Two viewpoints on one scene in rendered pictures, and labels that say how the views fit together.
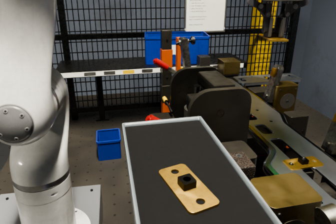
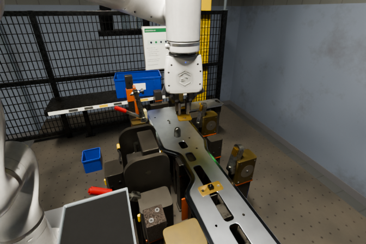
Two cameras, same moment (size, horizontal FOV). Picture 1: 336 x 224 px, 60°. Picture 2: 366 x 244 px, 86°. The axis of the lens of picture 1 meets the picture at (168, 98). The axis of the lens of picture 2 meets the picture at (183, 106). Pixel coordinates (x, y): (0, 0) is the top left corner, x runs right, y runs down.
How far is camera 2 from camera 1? 0.25 m
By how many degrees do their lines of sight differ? 10
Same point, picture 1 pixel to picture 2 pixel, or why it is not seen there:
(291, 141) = (207, 166)
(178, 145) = (102, 228)
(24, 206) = not seen: outside the picture
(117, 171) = (98, 181)
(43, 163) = (14, 223)
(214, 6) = (165, 51)
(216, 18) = not seen: hidden behind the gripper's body
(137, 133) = (73, 216)
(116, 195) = not seen: hidden behind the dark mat
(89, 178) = (77, 190)
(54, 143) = (25, 202)
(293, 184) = (190, 230)
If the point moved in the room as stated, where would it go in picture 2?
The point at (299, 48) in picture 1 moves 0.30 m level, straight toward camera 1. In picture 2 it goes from (231, 64) to (230, 68)
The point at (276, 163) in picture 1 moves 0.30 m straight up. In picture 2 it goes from (193, 190) to (196, 113)
